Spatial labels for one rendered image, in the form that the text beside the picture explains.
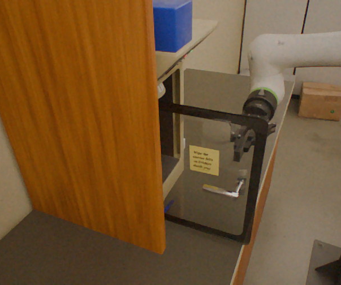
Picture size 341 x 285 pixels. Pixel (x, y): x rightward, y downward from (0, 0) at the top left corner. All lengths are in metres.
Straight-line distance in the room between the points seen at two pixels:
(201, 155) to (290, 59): 0.40
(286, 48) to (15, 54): 0.71
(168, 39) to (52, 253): 0.70
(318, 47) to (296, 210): 1.73
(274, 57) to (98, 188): 0.63
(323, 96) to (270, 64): 2.66
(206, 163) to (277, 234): 1.61
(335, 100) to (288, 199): 1.42
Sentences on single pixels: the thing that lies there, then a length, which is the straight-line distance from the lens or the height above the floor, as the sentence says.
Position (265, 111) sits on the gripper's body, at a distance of 0.94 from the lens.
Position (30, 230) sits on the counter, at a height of 0.94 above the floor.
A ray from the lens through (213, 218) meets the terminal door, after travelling 0.93.
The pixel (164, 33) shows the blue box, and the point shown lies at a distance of 0.72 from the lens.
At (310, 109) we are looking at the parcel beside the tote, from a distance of 3.73.
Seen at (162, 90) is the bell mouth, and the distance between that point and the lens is 0.98.
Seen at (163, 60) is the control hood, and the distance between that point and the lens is 0.73.
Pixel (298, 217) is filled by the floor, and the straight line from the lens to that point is 2.52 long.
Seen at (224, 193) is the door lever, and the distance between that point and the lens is 0.79.
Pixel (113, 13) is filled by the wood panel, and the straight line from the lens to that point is 0.66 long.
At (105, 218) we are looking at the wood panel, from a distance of 1.02.
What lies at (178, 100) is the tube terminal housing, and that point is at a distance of 1.13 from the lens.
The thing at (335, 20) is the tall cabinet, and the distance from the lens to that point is 3.82.
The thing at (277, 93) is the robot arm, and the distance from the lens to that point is 1.05.
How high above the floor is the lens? 1.73
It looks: 34 degrees down
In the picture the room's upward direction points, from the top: 2 degrees counter-clockwise
